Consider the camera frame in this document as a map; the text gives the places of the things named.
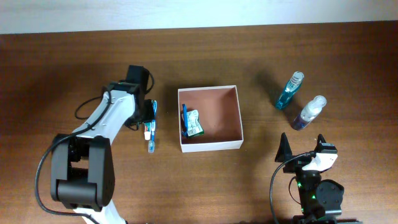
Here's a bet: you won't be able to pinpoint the blue liquid bottle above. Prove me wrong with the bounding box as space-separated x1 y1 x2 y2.
275 71 305 110

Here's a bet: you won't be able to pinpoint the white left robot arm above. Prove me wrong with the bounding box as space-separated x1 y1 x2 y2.
50 65 154 223

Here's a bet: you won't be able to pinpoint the clear spray bottle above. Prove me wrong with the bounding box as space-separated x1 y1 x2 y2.
293 95 327 131

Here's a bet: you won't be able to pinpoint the green white sachet packet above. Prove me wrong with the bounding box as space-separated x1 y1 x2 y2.
187 110 204 138

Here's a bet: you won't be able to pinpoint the white cardboard box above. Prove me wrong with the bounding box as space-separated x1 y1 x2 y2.
177 85 244 153

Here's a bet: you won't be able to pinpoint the blue toothbrush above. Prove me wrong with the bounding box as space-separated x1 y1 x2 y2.
148 100 157 153

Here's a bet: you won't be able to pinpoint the green toothpaste tube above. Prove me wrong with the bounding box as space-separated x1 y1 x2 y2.
144 122 151 141

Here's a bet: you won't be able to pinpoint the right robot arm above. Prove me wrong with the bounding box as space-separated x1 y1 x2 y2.
271 133 345 223

